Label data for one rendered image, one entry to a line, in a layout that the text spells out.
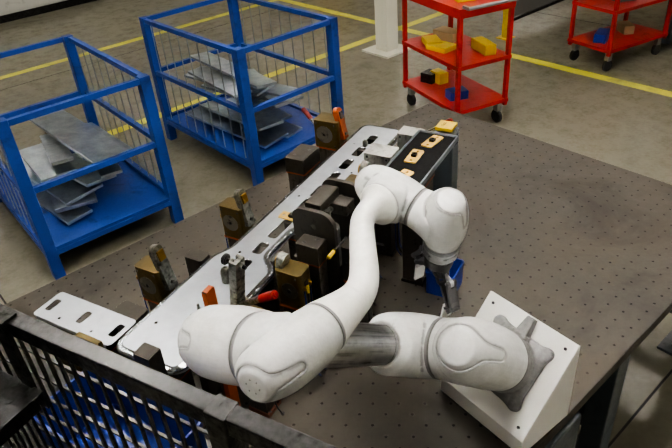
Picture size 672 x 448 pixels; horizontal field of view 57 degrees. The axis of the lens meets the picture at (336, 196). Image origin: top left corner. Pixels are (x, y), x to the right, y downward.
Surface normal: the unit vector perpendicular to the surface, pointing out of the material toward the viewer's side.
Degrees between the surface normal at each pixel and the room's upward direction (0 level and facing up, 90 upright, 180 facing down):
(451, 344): 44
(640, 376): 0
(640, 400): 0
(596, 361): 0
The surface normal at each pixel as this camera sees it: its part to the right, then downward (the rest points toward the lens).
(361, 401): -0.07, -0.85
